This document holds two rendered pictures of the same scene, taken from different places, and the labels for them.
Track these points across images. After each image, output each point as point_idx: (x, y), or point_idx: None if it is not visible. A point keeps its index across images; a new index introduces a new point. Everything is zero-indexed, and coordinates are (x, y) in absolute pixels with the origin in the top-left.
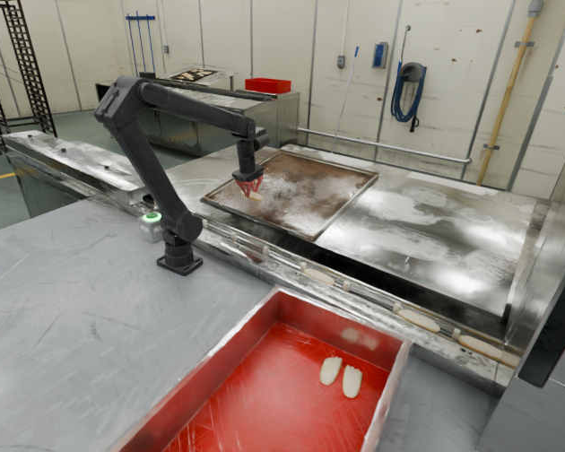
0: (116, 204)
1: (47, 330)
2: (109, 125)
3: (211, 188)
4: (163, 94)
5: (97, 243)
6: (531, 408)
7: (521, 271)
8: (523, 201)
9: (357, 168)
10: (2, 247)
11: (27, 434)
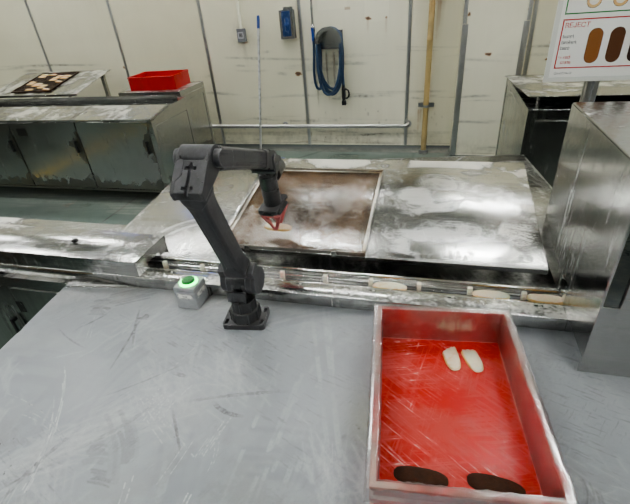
0: (114, 280)
1: (176, 429)
2: (192, 200)
3: None
4: (230, 155)
5: (135, 330)
6: (614, 324)
7: None
8: (515, 166)
9: (359, 169)
10: (21, 373)
11: None
